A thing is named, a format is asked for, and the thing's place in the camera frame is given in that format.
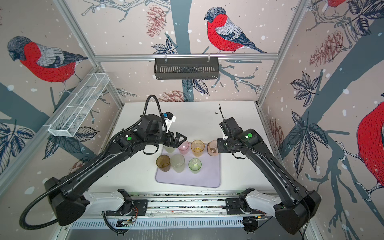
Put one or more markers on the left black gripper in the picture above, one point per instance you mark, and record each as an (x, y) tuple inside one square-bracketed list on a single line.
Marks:
[(170, 142)]

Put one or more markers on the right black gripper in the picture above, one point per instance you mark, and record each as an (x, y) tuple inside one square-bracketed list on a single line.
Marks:
[(220, 147)]

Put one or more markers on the pink faceted glass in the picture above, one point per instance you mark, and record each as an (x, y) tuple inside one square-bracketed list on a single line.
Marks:
[(184, 148)]

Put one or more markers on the pale green short glass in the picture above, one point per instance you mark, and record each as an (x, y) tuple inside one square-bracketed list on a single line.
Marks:
[(169, 149)]

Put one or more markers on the pale pink textured glass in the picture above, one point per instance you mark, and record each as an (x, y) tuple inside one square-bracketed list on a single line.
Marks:
[(212, 148)]

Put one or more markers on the yellow faceted glass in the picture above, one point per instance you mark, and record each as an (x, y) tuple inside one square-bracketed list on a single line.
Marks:
[(197, 148)]

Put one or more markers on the tall pale green glass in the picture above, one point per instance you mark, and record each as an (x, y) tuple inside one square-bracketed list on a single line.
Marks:
[(178, 163)]

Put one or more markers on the olive amber textured glass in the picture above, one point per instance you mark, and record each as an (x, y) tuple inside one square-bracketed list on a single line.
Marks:
[(163, 162)]

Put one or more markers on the small bright green glass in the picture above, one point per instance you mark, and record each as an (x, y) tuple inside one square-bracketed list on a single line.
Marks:
[(195, 165)]

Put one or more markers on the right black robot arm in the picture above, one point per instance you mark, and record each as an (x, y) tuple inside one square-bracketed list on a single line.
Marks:
[(295, 205)]

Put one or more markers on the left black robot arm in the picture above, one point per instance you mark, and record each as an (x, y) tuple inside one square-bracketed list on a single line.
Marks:
[(66, 195)]

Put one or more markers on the lavender plastic tray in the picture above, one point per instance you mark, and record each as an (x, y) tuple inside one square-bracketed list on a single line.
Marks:
[(209, 174)]

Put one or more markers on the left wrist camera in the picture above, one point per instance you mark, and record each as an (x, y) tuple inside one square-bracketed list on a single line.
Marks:
[(169, 119)]

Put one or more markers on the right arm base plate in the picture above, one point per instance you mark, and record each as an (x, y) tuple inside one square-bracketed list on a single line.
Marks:
[(233, 207)]

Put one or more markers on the aluminium front rail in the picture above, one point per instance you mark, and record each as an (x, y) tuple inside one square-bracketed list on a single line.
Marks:
[(166, 204)]

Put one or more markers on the black hanging wire basket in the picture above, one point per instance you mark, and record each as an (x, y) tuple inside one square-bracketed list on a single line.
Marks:
[(186, 69)]

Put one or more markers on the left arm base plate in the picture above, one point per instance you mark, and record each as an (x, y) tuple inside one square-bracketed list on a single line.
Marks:
[(130, 208)]

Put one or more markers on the white mesh wall shelf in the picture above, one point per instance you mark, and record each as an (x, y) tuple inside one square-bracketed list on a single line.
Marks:
[(71, 118)]

